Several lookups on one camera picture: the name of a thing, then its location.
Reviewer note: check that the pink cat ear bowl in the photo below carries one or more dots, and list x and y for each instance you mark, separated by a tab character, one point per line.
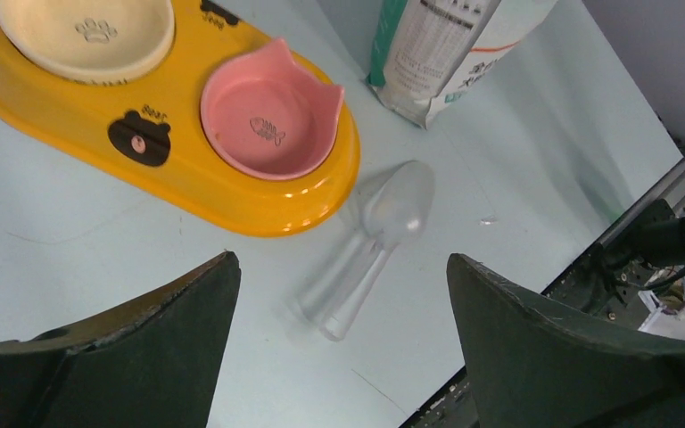
269	117

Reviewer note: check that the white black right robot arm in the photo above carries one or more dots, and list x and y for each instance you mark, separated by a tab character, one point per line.
661	244

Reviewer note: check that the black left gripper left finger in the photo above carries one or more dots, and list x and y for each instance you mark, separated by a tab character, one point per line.
152	361

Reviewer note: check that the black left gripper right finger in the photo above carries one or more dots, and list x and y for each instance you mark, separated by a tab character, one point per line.
534	362

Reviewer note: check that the clear plastic food scoop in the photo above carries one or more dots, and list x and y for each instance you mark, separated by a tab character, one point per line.
396	213

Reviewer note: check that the green white pet food bag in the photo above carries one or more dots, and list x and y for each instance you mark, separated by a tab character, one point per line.
426	54

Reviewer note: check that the cream paw print bowl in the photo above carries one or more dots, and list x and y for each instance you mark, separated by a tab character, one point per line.
91	42

